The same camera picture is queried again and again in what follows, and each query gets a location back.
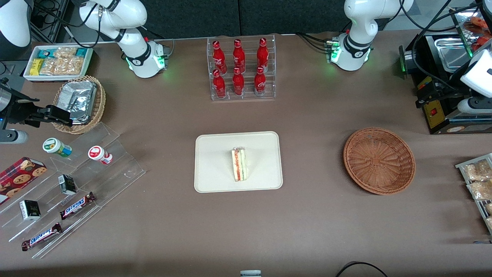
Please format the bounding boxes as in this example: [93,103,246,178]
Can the triangle sandwich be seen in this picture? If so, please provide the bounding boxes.
[231,147,249,182]

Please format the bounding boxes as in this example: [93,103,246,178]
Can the brown Snickers bar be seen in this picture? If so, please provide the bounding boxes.
[60,192,96,220]
[21,223,62,251]

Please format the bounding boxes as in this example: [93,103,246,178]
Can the red cola bottle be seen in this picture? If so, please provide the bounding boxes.
[213,69,226,98]
[257,37,269,72]
[212,40,226,74]
[254,67,266,96]
[233,39,246,73]
[233,67,245,96]

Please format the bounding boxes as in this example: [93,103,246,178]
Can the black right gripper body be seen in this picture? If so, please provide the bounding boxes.
[0,79,47,128]

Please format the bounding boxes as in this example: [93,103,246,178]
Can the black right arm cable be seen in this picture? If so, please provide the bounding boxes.
[33,0,116,48]

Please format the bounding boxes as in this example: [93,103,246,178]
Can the clear acrylic step display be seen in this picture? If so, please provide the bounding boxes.
[0,122,146,259]

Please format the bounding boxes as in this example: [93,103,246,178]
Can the light tan wicker basket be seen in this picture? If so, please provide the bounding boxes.
[52,75,106,135]

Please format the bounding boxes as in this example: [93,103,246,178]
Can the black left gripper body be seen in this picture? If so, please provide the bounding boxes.
[432,79,464,110]

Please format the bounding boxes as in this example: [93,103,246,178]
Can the white rectangular snack bin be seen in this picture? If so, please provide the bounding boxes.
[23,44,94,82]

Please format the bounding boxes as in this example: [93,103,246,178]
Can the tray of wrapped pastries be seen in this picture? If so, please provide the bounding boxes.
[455,153,492,235]

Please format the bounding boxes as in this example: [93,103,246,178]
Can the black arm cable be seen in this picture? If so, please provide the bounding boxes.
[400,0,477,93]
[33,0,116,48]

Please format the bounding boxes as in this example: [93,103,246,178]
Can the silver foil pack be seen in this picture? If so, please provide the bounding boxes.
[58,81,97,125]

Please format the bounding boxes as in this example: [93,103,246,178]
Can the green capped yogurt bottle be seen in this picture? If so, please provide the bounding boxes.
[42,138,72,158]

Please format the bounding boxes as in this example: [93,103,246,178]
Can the red capped yogurt bottle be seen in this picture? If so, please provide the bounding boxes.
[88,145,113,165]

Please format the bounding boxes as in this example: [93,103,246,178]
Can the black base cable bundle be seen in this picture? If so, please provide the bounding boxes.
[295,32,332,52]

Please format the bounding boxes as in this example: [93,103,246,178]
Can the black looped cable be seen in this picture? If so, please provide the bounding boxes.
[336,261,389,277]

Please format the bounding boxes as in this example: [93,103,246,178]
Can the black glass food warmer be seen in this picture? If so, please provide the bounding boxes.
[399,7,492,135]

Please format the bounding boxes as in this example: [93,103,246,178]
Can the red plaid cookie box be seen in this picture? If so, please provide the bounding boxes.
[0,157,47,204]

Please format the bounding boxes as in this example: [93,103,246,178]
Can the cream white plastic tray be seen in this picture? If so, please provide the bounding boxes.
[194,131,284,193]

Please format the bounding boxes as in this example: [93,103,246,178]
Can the small black drink carton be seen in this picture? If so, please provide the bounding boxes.
[58,174,77,195]
[19,200,41,221]

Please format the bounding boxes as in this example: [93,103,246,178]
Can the reddish brown wicker basket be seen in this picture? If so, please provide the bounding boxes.
[343,127,416,195]

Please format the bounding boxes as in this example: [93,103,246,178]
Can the clear bag of puffed snacks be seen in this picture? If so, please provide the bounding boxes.
[54,47,77,59]
[61,57,85,75]
[40,58,63,75]

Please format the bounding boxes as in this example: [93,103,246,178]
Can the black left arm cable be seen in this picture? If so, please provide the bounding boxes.
[400,0,477,93]

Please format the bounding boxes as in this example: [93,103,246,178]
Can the clear acrylic bottle rack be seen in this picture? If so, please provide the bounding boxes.
[207,34,276,101]

